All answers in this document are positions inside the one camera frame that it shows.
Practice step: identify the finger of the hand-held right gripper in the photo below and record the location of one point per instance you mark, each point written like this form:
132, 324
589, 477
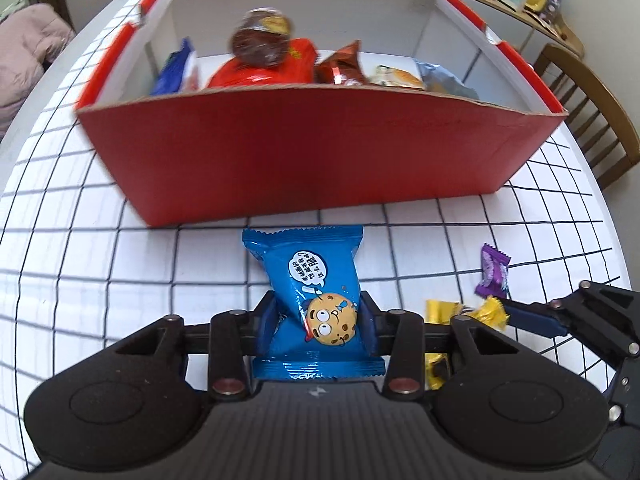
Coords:
535, 317
624, 390

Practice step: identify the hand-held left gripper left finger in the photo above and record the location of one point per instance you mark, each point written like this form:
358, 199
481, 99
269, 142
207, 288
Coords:
265, 327

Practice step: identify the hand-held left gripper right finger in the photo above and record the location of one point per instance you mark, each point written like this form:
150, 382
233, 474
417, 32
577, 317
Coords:
369, 327

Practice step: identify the yellow candy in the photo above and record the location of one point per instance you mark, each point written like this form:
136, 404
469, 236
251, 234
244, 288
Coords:
492, 312

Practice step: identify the blue cookie packet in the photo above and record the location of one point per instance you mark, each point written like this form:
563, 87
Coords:
310, 270

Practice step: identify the red cardboard box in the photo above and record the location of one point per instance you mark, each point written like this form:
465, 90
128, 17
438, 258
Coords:
300, 150

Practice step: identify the light blue snack packet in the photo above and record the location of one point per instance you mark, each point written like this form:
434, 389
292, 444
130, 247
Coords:
445, 82

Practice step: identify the small dark blue packet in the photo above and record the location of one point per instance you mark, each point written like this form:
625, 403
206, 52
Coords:
172, 72

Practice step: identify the round brown cake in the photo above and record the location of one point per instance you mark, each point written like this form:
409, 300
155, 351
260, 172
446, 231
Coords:
260, 40

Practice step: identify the purple wrapped candy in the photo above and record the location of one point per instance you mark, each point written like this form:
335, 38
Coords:
492, 272

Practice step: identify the yellow snack packet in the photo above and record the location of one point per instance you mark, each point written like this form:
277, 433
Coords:
440, 310

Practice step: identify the white black-grid tablecloth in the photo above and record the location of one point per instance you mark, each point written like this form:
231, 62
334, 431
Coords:
100, 260

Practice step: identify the wooden chair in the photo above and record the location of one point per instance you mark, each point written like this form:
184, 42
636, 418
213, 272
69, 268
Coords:
600, 90

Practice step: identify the bread picture snack packet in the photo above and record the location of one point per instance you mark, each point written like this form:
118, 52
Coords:
395, 77

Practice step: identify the brown-orange snack packet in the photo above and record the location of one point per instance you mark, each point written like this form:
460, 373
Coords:
345, 67

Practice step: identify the orange-red snack packet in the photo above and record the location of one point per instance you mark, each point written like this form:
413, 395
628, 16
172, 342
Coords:
295, 67

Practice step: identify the wooden shelf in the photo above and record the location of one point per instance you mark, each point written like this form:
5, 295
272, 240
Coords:
565, 35

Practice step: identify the pink puffer jacket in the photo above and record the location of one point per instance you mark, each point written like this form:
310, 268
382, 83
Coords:
30, 50

